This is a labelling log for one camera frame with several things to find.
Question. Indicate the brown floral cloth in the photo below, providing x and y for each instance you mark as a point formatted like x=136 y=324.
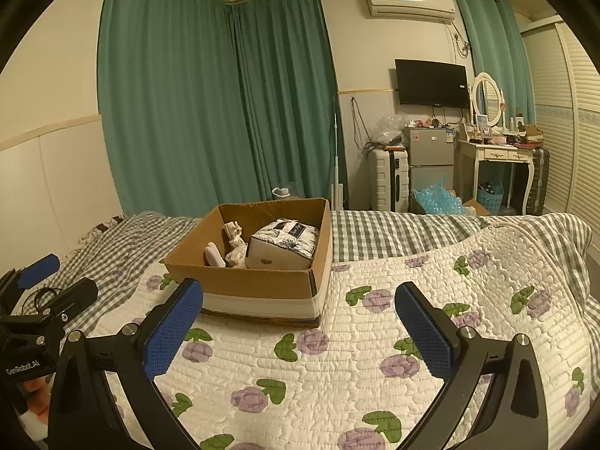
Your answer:
x=105 y=226

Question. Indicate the white pole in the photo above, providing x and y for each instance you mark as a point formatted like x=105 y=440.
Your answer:
x=336 y=150

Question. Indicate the floral quilted blanket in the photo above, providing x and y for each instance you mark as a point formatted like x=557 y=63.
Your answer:
x=356 y=365

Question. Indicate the dark suitcase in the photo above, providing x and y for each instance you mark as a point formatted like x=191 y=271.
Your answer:
x=538 y=178

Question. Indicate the floral tissue box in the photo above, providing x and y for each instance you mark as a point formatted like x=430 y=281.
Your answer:
x=281 y=243

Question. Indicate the silver small fridge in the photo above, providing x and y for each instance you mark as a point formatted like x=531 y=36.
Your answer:
x=429 y=164

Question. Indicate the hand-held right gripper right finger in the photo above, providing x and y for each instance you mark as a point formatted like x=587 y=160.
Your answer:
x=424 y=333

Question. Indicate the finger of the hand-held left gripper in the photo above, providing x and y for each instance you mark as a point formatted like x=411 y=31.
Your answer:
x=70 y=295
x=40 y=265

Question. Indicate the black wall television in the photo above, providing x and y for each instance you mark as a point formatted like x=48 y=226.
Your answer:
x=431 y=82

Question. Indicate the white suitcase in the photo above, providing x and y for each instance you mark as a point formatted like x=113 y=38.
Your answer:
x=386 y=178

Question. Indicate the small brown box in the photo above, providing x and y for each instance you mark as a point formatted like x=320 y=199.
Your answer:
x=533 y=131

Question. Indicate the clear plastic bag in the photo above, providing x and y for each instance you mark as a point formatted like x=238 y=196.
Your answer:
x=389 y=126

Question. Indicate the white dressing table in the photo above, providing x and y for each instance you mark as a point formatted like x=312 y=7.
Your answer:
x=497 y=154

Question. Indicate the green curtain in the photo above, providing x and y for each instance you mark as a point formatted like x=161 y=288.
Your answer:
x=173 y=93
x=286 y=93
x=497 y=51

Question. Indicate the person's left hand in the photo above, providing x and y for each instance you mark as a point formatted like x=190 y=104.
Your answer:
x=35 y=393

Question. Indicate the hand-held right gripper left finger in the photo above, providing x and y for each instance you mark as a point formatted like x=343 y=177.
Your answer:
x=173 y=333

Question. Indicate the white air conditioner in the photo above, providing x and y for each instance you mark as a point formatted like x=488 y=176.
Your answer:
x=410 y=3

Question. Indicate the white slatted wardrobe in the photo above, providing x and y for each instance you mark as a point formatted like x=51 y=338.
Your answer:
x=572 y=126

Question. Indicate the blue plastic basket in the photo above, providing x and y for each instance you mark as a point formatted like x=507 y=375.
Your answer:
x=491 y=199

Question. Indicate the blue bubble wrap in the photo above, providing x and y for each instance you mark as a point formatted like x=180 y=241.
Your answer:
x=438 y=199

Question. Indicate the grey checked bedsheet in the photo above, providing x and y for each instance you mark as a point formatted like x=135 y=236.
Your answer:
x=375 y=234

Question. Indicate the cream cloth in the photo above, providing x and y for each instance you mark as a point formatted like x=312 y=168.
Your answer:
x=232 y=233

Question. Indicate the small cardboard box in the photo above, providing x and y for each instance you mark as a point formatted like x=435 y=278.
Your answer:
x=476 y=207

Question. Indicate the oval white mirror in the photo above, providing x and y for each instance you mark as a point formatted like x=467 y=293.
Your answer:
x=486 y=96

